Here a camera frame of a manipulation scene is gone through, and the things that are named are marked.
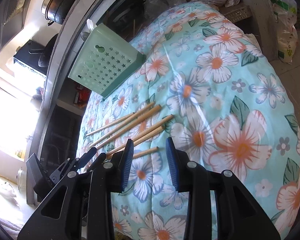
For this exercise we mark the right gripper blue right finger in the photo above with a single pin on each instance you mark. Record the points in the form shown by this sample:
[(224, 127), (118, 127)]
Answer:
[(173, 163)]

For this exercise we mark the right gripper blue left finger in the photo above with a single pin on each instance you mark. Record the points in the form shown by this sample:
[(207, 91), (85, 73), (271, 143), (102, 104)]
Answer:
[(125, 165)]

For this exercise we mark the bamboo chopstick six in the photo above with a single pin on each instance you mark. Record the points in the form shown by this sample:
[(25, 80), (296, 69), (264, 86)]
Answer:
[(145, 152)]

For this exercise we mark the bamboo chopstick four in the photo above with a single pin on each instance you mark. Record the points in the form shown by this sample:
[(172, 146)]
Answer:
[(160, 123)]

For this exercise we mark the bamboo chopstick five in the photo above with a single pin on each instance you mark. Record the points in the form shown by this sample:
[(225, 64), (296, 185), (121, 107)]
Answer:
[(142, 139)]

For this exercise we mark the bamboo chopstick three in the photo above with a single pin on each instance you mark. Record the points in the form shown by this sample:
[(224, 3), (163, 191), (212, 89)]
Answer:
[(132, 124)]

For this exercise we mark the bamboo chopstick one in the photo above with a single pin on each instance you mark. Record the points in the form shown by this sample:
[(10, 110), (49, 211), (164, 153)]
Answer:
[(117, 121)]

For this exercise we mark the metal spoon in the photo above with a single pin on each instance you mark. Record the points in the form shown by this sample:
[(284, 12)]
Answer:
[(84, 35)]

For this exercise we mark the floral blue quilt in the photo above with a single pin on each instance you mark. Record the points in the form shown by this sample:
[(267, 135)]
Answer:
[(231, 112)]

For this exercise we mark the green plastic utensil holder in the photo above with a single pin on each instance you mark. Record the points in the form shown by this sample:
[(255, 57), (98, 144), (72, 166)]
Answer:
[(105, 61)]

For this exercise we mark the black wok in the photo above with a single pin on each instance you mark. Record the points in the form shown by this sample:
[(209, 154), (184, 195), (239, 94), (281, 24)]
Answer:
[(45, 53)]

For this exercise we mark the large black stock pot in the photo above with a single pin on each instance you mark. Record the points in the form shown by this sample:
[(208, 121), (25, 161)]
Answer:
[(55, 11)]

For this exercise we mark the rice sack bag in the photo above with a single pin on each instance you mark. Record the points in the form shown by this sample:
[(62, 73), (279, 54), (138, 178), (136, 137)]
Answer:
[(285, 14)]

